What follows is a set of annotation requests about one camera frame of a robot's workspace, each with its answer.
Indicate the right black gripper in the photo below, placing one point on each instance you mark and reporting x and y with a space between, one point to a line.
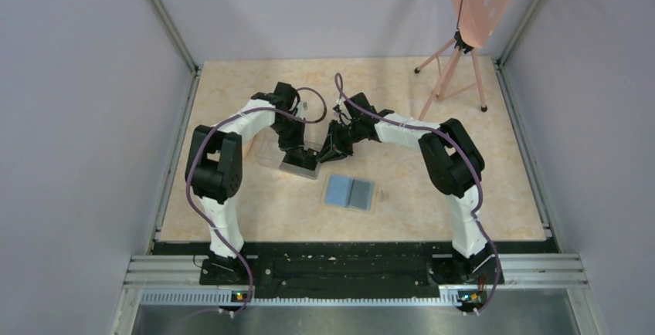
333 140

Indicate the aluminium frame rail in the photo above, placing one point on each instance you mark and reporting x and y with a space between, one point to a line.
174 280

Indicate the clear plastic card box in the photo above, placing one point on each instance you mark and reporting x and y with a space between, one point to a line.
267 153

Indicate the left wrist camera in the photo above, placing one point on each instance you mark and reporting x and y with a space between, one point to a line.
301 110

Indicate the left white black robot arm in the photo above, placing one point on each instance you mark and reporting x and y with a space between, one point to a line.
214 171

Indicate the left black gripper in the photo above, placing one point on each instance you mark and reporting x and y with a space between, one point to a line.
297 141

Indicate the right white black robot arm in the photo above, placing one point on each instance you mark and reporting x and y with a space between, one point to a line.
452 161

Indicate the pink tripod music stand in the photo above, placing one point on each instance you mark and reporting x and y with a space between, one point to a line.
476 21

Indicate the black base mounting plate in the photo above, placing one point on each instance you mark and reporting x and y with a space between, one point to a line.
352 270

